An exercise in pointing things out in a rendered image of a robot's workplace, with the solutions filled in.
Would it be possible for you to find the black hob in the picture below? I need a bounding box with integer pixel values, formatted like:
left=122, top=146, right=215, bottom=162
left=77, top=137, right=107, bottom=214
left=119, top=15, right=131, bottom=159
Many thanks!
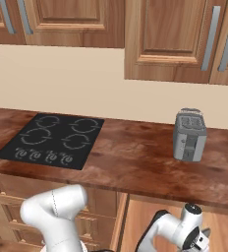
left=0, top=112, right=106, bottom=171

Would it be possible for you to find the grey toaster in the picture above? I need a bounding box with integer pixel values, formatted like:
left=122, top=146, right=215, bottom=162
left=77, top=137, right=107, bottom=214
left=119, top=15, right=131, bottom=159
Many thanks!
left=172, top=107, right=208, bottom=162

